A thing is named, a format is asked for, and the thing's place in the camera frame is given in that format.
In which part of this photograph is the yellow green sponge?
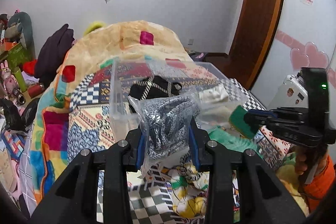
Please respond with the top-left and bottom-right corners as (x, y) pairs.
(229, 105), (256, 139)

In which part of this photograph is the white drawstring cloth pouch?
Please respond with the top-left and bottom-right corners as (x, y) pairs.
(199, 84), (229, 104)

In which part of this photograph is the silver speckled cloth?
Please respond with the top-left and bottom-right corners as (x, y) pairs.
(128, 86), (201, 176)

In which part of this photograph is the black pouch with checkered trim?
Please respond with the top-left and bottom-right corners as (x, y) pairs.
(129, 76), (182, 100)

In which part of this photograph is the orange right sleeve forearm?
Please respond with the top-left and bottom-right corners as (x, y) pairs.
(302, 152), (335, 213)

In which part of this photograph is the right hand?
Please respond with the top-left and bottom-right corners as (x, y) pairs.
(294, 146), (329, 183)

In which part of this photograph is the green knitted cloth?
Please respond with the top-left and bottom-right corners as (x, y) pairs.
(207, 127), (263, 158)

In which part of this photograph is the clear plastic storage box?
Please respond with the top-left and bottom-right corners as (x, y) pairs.
(109, 59), (247, 139)

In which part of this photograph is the beige plush patchwork blanket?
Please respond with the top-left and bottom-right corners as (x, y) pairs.
(56, 19), (195, 83)

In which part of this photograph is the dark purple garment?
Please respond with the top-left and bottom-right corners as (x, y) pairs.
(34, 23), (75, 86)

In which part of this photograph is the yellow green plush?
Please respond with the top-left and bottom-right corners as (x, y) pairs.
(83, 21), (106, 36)

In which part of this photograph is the pink bunny plush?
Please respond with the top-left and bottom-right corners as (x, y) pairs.
(1, 60), (19, 96)

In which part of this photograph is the green cardboard box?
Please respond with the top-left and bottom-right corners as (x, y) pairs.
(1, 43), (33, 70)

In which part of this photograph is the grey green plush toy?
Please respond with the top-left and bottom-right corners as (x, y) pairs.
(5, 11), (35, 57)

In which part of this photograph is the brown wooden door frame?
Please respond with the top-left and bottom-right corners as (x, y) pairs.
(227, 0), (284, 89)

